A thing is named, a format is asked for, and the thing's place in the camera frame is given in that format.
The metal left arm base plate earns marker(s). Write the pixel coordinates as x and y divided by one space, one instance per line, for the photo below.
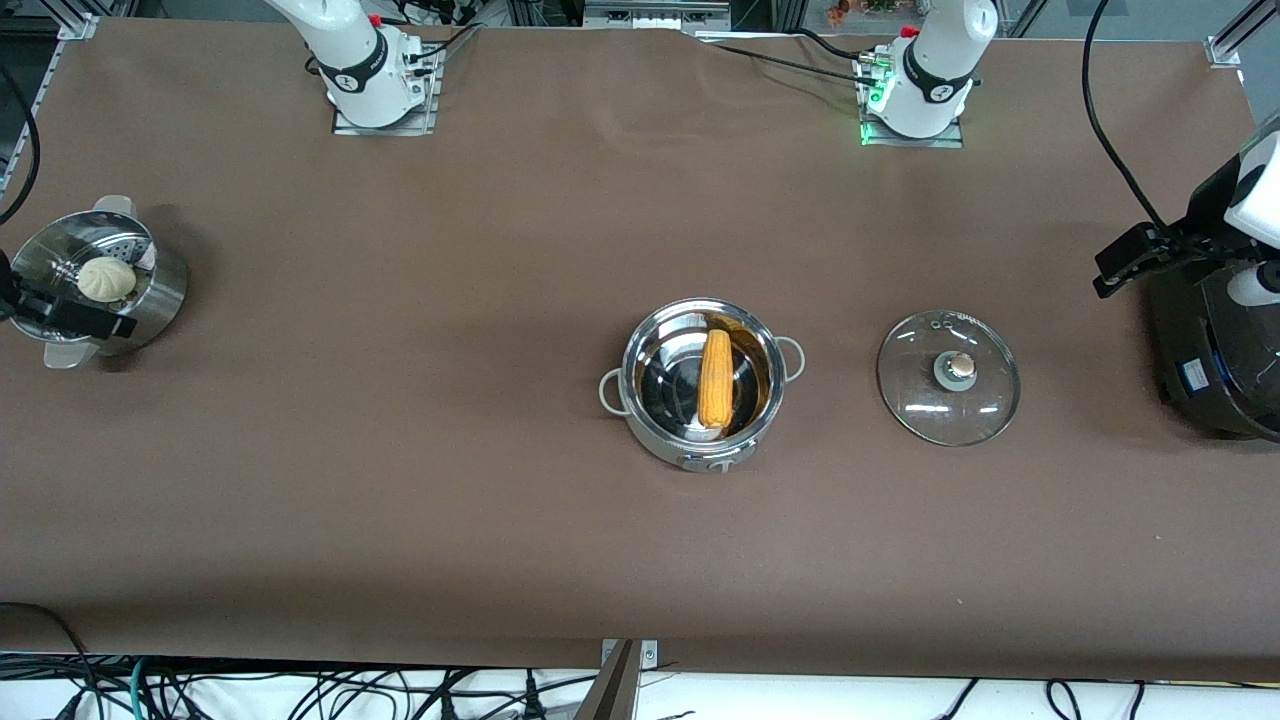
945 140

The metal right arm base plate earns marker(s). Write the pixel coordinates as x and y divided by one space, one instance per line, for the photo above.
385 128

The small metal bracket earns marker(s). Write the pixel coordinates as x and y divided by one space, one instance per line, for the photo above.
650 655

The white steamed bun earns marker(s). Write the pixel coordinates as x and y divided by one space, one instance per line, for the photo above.
107 280

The dark slanted post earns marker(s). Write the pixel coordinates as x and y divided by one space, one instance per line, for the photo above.
610 690

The glass pot lid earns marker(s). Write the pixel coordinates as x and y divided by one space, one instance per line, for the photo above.
920 400

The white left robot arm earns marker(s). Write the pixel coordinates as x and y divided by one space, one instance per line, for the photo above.
940 60

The aluminium frame corner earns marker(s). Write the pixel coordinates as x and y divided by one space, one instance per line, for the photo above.
1235 35

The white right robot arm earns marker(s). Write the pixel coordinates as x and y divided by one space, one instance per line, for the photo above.
350 60

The pink food piece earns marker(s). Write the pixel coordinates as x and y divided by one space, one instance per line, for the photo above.
148 257

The brown table cover sheet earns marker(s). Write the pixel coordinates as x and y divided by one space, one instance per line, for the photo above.
400 520

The black rice cooker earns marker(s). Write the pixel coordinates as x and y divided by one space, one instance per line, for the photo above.
1225 370

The aluminium frame rail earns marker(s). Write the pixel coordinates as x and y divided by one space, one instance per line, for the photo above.
40 100

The grey metal frame piece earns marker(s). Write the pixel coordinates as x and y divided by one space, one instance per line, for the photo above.
655 12

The yellow corn cob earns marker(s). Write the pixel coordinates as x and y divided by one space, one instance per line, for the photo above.
715 380

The steel steamer pot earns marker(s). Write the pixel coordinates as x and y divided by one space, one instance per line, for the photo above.
160 300

